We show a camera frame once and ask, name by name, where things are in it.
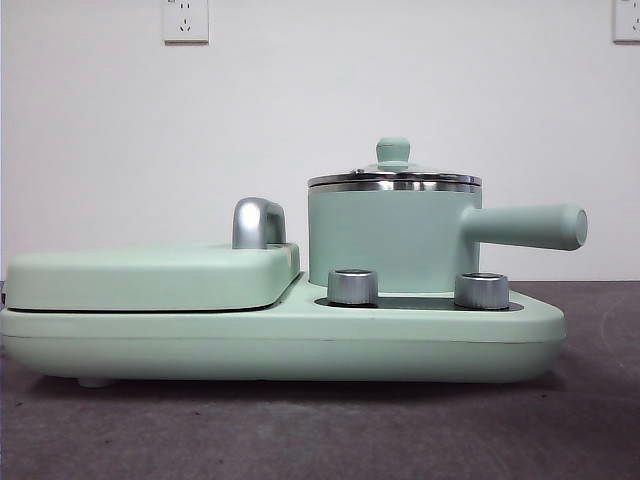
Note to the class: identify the glass lid with mint knob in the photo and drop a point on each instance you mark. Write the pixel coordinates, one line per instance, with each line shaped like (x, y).
(392, 150)

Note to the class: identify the silver control dial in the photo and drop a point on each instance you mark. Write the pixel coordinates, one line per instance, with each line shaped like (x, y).
(481, 291)
(352, 287)

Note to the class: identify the mint green breakfast maker base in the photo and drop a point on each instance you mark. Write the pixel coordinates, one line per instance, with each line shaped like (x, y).
(150, 345)

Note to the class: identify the white wall socket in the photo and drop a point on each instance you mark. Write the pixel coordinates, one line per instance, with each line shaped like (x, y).
(184, 22)
(627, 20)

